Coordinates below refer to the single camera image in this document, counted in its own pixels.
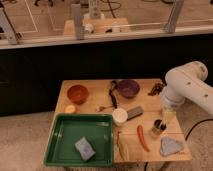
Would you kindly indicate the pale gripper body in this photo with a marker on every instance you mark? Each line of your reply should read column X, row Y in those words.
column 168, row 115

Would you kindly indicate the blue grey towel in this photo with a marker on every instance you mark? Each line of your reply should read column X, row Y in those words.
column 170, row 146

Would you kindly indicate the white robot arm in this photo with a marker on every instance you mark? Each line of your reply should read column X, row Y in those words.
column 186, row 82

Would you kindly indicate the metal can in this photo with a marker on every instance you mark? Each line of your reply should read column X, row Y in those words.
column 158, row 127

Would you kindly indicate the dark grape bunch toy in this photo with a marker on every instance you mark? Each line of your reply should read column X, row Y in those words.
column 156, row 89

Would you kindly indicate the red carrot toy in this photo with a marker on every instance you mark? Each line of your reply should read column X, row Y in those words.
column 142, row 138

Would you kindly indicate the grey rectangular block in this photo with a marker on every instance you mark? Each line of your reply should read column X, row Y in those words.
column 134, row 112

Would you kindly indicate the purple bowl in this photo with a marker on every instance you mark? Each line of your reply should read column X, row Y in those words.
column 128, row 88

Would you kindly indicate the white cup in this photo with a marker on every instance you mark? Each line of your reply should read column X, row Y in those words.
column 119, row 116

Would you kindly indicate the yellow corn toy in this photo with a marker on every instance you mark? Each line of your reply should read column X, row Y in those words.
column 123, row 148

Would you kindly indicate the black utensil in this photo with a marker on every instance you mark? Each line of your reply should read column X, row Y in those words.
column 113, row 86

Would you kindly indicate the metal fork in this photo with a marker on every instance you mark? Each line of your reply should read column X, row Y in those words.
column 102, row 108

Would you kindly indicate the blue sponge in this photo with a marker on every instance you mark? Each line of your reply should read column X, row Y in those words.
column 85, row 149

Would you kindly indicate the orange bowl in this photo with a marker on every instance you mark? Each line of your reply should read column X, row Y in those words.
column 77, row 94

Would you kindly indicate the small yellow round object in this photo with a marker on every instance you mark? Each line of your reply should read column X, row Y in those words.
column 70, row 109

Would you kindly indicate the green plastic tray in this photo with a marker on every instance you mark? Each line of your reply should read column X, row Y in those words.
column 68, row 129

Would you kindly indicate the distant wooden table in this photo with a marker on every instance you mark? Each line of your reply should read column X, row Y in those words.
column 100, row 26

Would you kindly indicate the grey metal post right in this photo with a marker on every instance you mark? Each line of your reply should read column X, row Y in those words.
column 170, row 26

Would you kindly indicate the grey metal post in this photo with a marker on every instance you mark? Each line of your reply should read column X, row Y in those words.
column 7, row 27
column 78, row 21
column 170, row 26

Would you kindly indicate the grey metal post centre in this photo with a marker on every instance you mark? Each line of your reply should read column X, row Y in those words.
column 78, row 21

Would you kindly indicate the grey metal post left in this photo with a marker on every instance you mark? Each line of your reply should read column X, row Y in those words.
column 7, row 27

